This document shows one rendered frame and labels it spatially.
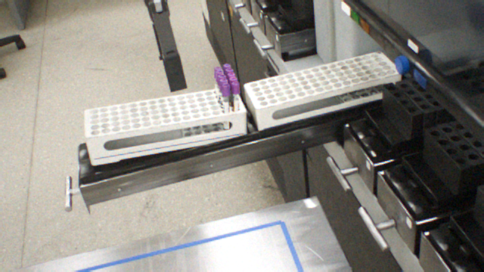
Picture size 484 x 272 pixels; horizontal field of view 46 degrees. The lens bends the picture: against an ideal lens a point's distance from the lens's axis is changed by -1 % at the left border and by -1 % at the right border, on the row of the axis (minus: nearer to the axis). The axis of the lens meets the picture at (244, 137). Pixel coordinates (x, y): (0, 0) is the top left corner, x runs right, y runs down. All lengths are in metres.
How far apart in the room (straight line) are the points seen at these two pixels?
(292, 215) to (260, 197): 1.27
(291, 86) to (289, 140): 0.11
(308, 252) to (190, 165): 0.34
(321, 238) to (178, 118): 0.37
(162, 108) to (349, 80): 0.37
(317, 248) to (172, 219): 1.35
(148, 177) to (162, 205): 1.14
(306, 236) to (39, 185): 1.81
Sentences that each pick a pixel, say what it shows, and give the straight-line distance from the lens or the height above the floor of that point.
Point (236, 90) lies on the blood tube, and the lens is 1.05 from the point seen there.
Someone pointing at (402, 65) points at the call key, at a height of 0.99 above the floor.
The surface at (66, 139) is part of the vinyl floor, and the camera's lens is 2.77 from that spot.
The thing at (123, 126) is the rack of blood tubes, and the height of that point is 0.89.
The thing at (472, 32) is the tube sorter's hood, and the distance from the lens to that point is 0.79.
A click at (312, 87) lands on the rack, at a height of 0.86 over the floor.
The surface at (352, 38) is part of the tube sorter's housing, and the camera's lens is 1.23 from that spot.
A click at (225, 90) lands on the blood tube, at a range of 1.04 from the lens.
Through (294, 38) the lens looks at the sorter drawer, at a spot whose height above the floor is 0.79.
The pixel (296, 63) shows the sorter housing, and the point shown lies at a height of 0.73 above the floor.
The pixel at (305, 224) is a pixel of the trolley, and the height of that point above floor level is 0.82.
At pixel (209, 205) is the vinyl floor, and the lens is 2.17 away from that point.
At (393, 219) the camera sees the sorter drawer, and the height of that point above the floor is 0.75.
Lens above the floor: 1.45
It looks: 36 degrees down
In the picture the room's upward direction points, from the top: 9 degrees counter-clockwise
